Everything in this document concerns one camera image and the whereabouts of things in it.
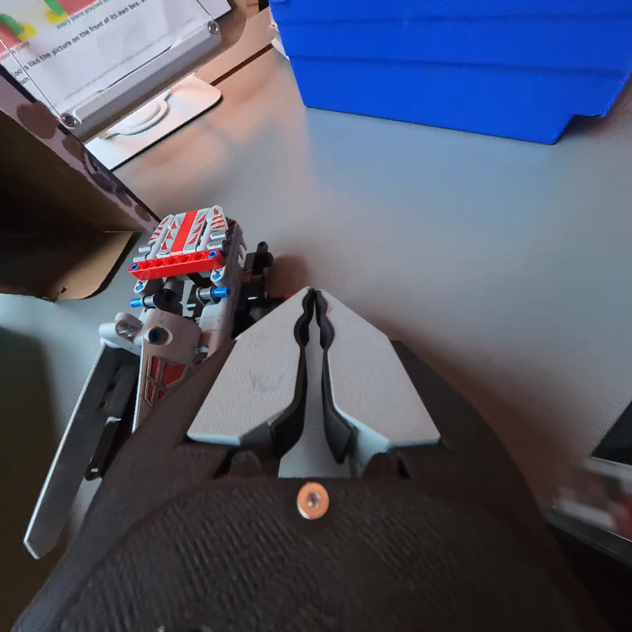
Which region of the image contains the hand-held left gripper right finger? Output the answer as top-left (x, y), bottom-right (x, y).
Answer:
top-left (317, 289), bottom-right (441, 476)

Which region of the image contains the black lego set box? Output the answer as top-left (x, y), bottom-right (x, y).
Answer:
top-left (0, 74), bottom-right (160, 301)

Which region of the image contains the red white id badge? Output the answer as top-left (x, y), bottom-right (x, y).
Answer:
top-left (553, 457), bottom-right (632, 534)

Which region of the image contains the grey red lego vehicle model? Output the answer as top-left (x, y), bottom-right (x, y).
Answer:
top-left (24, 205), bottom-right (301, 560)

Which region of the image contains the printed instruction sheet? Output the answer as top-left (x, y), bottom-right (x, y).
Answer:
top-left (0, 0), bottom-right (233, 114)

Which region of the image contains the blue plastic bin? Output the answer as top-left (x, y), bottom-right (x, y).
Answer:
top-left (269, 0), bottom-right (632, 145)

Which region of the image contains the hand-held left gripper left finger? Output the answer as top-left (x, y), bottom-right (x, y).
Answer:
top-left (187, 286), bottom-right (316, 459)

